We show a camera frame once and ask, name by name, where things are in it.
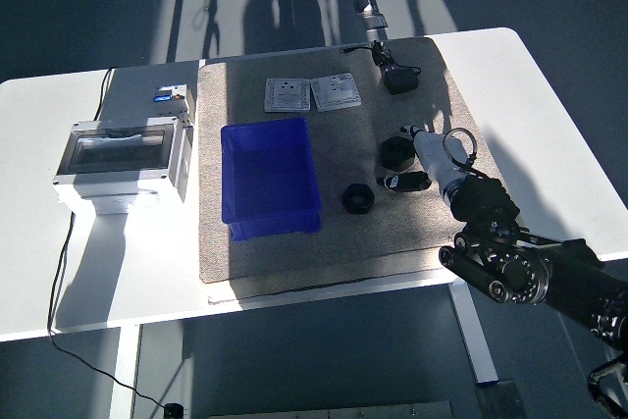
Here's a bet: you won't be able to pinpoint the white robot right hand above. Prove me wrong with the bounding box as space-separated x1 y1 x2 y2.
376 123 471 195

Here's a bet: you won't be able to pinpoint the black hexagonal nut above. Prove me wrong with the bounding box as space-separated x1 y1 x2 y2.
380 135 417 171
341 182 376 215

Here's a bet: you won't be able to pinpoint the blue plastic box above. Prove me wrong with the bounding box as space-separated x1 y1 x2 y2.
220 117 324 242

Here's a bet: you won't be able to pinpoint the white electrical distribution box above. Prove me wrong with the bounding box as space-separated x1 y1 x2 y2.
52 115 195 215

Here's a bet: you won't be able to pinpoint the black power adapter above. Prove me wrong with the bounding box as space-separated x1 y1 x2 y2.
382 65 422 96

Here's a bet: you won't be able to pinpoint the grey-brown table mat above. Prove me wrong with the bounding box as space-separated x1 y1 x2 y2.
196 35 505 286

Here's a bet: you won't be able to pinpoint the white table leg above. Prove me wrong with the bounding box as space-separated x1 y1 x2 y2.
448 281 500 386
108 324 143 419

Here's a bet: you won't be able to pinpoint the grey table foot plate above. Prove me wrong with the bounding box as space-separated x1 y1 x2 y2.
474 379 529 419

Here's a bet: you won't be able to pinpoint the black adapter cord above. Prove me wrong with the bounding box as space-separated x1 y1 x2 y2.
340 39 423 77

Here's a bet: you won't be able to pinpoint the white wall socket panel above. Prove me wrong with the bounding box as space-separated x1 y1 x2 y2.
263 77 313 113
309 72 364 113

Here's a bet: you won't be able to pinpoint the silver metal bracket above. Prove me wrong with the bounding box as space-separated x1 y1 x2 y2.
353 0 390 30

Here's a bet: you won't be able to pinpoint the thin black power cable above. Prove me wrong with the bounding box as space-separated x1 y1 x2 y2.
46 67 171 410

